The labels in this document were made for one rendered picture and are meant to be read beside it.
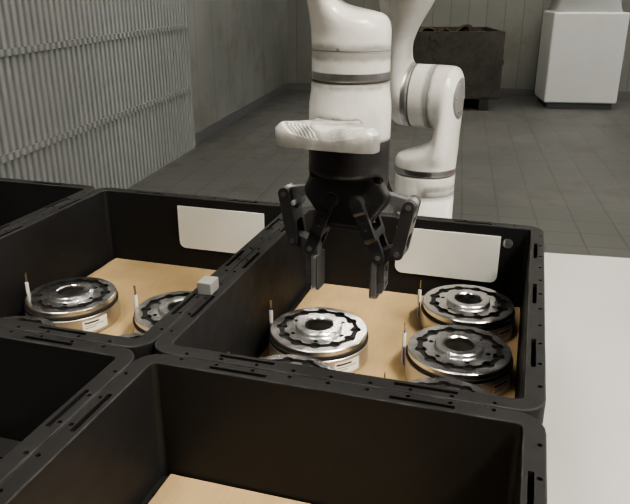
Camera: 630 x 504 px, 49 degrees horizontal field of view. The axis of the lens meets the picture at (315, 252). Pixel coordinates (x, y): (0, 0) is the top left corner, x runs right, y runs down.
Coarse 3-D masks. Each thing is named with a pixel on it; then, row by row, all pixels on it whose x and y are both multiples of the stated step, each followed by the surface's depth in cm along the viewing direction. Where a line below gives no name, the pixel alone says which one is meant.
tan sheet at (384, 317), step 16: (320, 288) 89; (336, 288) 89; (352, 288) 89; (304, 304) 85; (320, 304) 85; (336, 304) 85; (352, 304) 85; (368, 304) 85; (384, 304) 85; (400, 304) 85; (416, 304) 85; (368, 320) 81; (384, 320) 81; (400, 320) 81; (416, 320) 81; (368, 336) 77; (384, 336) 77; (400, 336) 77; (512, 336) 77; (368, 352) 74; (384, 352) 74; (400, 352) 74; (512, 352) 74; (368, 368) 71; (384, 368) 71; (400, 368) 71; (512, 368) 71; (512, 384) 68
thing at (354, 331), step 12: (288, 312) 76; (300, 312) 76; (312, 312) 76; (324, 312) 76; (336, 312) 76; (348, 312) 76; (276, 324) 73; (288, 324) 73; (348, 324) 73; (360, 324) 73; (276, 336) 70; (288, 336) 71; (300, 336) 70; (336, 336) 70; (348, 336) 71; (360, 336) 70; (288, 348) 68; (300, 348) 68; (312, 348) 68; (324, 348) 68; (336, 348) 68; (348, 348) 68
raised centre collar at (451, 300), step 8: (448, 296) 78; (456, 296) 79; (464, 296) 79; (472, 296) 79; (480, 296) 78; (448, 304) 77; (456, 304) 76; (464, 304) 76; (472, 304) 76; (480, 304) 76; (488, 304) 77
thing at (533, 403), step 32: (448, 224) 83; (480, 224) 82; (512, 224) 82; (256, 256) 73; (224, 288) 65; (544, 288) 65; (192, 320) 59; (544, 320) 59; (160, 352) 54; (192, 352) 54; (544, 352) 54; (384, 384) 49; (416, 384) 49; (544, 384) 49
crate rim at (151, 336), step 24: (96, 192) 95; (120, 192) 95; (144, 192) 95; (48, 216) 85; (0, 240) 78; (168, 312) 60; (72, 336) 56; (96, 336) 56; (120, 336) 56; (144, 336) 56
